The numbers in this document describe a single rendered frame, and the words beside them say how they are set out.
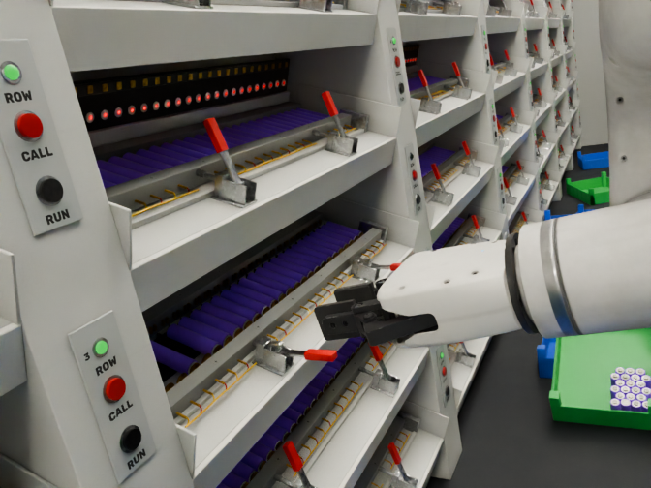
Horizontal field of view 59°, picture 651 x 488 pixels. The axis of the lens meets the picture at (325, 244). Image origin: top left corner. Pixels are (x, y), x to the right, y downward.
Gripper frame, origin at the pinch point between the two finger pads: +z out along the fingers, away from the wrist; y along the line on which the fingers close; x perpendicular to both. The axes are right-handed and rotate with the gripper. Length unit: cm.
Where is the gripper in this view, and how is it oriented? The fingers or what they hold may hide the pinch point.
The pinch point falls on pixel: (349, 311)
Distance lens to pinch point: 50.9
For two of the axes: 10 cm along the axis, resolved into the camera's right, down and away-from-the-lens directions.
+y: -4.5, 3.2, -8.3
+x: 3.3, 9.3, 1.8
